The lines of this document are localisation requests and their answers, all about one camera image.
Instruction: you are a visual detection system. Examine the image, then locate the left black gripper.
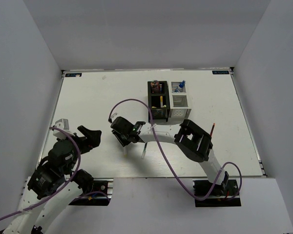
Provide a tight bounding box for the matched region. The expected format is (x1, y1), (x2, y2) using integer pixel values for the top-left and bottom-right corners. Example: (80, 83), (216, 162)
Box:
(58, 125), (102, 174)

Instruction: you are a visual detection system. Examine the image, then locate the pink tube of crayons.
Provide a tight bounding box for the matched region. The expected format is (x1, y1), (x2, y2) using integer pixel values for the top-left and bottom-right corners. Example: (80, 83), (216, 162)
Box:
(150, 80), (161, 93)

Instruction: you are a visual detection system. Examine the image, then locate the blue cap spray bottle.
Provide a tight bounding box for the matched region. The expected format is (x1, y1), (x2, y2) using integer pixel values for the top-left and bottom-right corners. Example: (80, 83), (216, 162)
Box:
(175, 80), (186, 93)

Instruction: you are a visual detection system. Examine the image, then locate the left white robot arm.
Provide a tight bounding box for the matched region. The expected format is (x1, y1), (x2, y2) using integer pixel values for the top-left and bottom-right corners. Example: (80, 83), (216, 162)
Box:
(1, 125), (102, 234)

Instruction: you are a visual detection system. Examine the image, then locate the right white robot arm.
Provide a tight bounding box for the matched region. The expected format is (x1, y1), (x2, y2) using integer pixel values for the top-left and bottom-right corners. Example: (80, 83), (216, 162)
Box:
(110, 117), (229, 195)

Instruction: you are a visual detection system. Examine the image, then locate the green gel pen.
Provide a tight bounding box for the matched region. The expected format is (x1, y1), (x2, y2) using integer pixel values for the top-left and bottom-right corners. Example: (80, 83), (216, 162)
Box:
(141, 142), (147, 159)

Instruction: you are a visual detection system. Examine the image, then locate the black mesh organizer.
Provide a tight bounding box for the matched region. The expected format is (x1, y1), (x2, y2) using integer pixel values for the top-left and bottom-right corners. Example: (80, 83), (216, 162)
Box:
(147, 81), (170, 122)

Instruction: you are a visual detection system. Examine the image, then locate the white mesh organizer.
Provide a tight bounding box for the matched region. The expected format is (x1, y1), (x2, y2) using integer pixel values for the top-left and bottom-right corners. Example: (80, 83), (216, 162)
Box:
(169, 81), (192, 120)

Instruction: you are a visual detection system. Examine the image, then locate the red pen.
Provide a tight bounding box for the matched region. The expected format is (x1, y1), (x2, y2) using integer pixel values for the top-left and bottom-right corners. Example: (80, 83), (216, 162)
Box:
(210, 123), (215, 137)

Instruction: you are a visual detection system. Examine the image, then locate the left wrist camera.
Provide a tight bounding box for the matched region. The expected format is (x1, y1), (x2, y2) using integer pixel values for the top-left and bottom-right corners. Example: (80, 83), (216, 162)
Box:
(52, 118), (69, 139)

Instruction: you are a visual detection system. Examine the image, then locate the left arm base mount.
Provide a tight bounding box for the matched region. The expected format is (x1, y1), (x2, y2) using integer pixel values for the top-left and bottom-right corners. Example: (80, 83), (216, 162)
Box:
(69, 178), (113, 207)

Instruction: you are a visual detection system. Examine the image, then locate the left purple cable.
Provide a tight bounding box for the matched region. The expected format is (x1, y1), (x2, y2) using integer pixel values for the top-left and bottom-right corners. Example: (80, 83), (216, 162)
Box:
(0, 126), (110, 226)

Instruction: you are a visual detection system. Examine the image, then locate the purple cable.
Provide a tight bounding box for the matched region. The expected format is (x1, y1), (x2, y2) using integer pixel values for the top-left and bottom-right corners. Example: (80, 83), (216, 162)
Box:
(0, 126), (110, 226)
(108, 98), (243, 202)

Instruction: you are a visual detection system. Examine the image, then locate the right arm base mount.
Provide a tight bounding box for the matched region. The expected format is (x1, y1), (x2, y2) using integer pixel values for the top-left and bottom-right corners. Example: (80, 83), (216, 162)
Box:
(193, 179), (241, 208)

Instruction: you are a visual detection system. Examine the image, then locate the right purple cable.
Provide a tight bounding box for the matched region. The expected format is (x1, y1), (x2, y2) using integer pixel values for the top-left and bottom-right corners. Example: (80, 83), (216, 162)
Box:
(108, 98), (243, 202)

